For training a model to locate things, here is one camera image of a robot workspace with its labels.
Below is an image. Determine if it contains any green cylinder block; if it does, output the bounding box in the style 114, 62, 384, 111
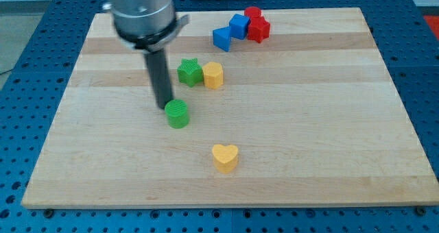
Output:
165, 99, 190, 129

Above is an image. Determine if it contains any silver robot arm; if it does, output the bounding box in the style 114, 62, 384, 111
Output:
103, 0, 189, 53

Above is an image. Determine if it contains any green star block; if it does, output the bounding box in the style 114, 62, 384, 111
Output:
177, 58, 204, 87

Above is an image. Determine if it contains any red star block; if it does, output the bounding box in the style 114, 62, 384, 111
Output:
247, 16, 270, 43

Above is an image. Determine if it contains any yellow hexagon block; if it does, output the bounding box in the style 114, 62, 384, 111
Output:
202, 62, 224, 89

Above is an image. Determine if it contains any yellow heart block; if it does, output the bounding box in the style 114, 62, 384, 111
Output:
212, 144, 239, 174

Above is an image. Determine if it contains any blue triangle block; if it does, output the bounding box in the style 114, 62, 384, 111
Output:
213, 27, 231, 52

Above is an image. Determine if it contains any black pusher rod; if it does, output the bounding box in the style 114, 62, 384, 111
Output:
143, 49, 174, 110

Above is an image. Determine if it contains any blue cube block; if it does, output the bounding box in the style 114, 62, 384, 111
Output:
229, 14, 250, 40

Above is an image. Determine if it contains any wooden board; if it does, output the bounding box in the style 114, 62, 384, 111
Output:
22, 8, 438, 209

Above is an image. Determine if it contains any red cylinder block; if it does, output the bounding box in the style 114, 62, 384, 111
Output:
244, 6, 262, 19

